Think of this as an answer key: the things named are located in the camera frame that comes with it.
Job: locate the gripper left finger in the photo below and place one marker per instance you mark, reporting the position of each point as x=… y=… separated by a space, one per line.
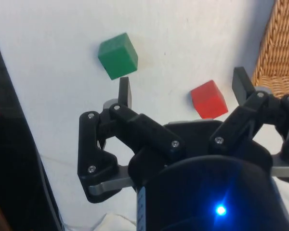
x=137 y=130

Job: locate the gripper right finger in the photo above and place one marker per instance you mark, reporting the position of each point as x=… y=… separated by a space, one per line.
x=250 y=115

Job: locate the red cube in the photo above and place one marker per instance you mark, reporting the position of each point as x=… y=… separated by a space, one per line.
x=208 y=99

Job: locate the wicker basket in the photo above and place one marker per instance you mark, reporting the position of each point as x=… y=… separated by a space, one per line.
x=278 y=45

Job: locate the green cube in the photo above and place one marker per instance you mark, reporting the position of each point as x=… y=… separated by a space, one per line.
x=118 y=56

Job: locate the black cabinet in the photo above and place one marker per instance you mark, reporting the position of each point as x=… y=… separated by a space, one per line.
x=12 y=149

